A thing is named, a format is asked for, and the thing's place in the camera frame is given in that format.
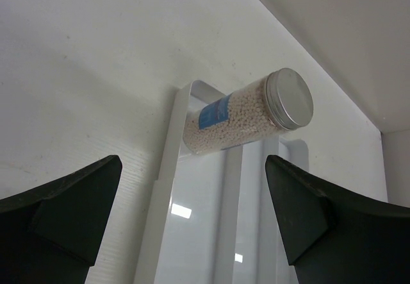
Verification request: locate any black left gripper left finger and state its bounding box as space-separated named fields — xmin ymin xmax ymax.
xmin=1 ymin=155 xmax=122 ymax=283

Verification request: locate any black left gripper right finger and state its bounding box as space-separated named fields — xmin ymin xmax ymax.
xmin=265 ymin=155 xmax=409 ymax=283

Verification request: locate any clear jar silver lid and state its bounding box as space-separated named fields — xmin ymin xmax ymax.
xmin=183 ymin=68 xmax=314 ymax=154

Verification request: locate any white three-compartment tray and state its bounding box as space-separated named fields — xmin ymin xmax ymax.
xmin=135 ymin=80 xmax=309 ymax=283

